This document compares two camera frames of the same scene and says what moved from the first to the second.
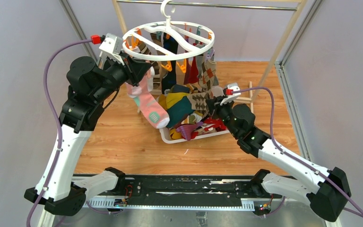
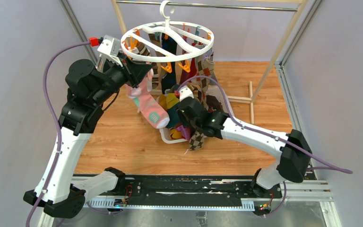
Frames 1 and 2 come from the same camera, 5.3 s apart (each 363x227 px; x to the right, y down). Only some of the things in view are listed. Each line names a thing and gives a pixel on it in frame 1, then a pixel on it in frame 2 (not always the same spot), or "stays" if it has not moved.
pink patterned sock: (153, 112) stays
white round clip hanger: (168, 40) stays
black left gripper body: (129, 73) stays
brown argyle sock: (198, 100) → (196, 141)
